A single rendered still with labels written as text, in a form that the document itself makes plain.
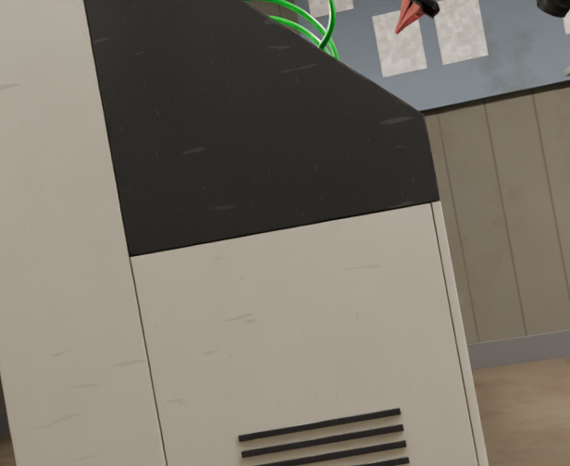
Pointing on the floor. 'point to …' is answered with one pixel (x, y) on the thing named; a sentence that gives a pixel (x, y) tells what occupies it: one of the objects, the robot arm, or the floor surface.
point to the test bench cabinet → (313, 347)
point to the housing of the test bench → (56, 244)
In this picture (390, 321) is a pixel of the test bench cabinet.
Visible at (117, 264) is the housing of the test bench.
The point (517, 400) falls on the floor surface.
